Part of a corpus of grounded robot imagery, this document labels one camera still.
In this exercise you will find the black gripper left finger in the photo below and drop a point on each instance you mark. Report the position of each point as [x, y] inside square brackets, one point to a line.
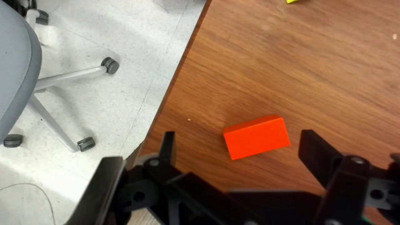
[166, 188]

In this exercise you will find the orange rectangular block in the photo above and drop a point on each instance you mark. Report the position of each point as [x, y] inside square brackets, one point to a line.
[256, 138]

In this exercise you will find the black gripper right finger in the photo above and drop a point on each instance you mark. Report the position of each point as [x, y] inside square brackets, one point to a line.
[354, 188]

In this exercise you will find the yellow pentagon block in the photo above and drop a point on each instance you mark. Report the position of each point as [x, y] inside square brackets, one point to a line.
[291, 2]

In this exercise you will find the grey chair with castors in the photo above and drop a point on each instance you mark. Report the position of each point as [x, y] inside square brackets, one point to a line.
[16, 70]

